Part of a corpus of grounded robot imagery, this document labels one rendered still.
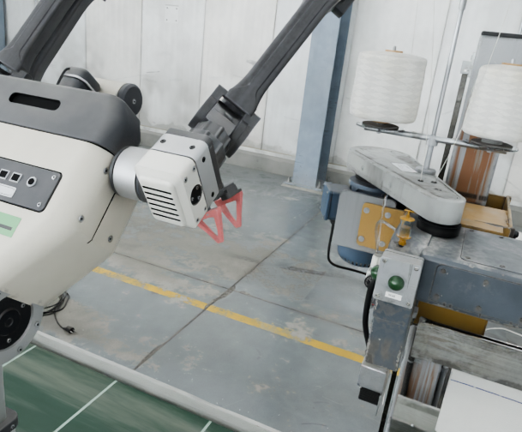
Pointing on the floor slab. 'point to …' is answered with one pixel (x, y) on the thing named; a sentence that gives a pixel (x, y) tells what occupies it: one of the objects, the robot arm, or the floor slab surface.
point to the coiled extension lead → (59, 310)
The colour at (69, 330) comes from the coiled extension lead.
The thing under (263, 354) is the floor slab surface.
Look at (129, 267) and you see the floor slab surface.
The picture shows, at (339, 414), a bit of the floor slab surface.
